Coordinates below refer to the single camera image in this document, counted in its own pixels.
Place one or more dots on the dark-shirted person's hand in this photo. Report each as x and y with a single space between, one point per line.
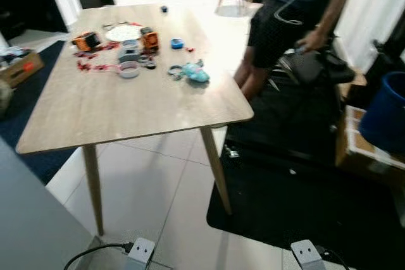
312 42

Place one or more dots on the dark-shirted person's forearm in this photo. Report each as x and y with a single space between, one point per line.
335 7

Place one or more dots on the black stand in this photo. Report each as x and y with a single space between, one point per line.
389 55

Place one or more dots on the dark blue bucket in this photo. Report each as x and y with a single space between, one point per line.
383 115

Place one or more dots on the cardboard box with white tape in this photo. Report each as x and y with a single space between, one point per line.
351 143

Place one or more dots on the small blue device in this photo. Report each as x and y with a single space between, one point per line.
176 43

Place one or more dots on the small silver object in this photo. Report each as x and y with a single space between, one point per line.
231 152

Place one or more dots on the small black round object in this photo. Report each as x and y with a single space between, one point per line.
164 9

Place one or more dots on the wooden table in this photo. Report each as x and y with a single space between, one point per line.
139 99

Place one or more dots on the grey tape dispenser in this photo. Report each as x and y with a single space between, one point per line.
130 52

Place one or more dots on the black-rimmed glasses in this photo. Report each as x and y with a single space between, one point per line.
130 24

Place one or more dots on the large white tape roll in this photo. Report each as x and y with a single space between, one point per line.
128 71

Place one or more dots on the white patterned round pouch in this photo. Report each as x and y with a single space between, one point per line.
123 33

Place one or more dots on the large orange black tape measure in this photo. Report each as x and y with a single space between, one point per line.
86 42

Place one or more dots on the dark blue rug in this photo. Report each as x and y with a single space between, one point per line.
31 112

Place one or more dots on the cardboard box with orange label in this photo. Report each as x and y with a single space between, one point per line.
22 67

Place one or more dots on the olive green bag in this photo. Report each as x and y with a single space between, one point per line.
5 98

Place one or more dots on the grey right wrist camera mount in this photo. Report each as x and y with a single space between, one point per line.
308 255

